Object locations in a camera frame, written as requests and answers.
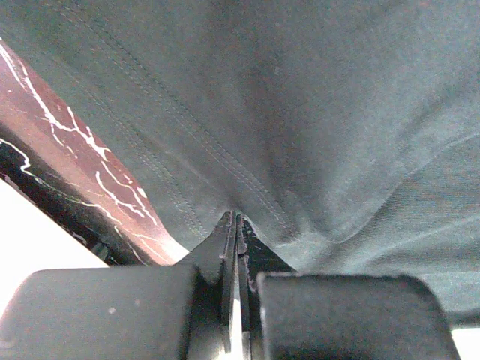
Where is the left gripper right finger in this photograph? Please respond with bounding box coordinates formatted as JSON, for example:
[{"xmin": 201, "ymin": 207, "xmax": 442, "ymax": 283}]
[{"xmin": 236, "ymin": 216, "xmax": 459, "ymax": 359}]

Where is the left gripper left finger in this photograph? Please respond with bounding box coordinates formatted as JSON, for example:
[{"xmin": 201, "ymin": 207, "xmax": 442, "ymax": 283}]
[{"xmin": 1, "ymin": 211, "xmax": 236, "ymax": 359}]

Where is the black t-shirt with daisy print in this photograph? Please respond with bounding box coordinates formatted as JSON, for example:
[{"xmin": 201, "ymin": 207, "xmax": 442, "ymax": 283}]
[{"xmin": 1, "ymin": 1, "xmax": 479, "ymax": 325}]

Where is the black marbled table mat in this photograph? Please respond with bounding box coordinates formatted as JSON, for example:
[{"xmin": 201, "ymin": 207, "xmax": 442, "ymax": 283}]
[{"xmin": 1, "ymin": 45, "xmax": 187, "ymax": 265}]

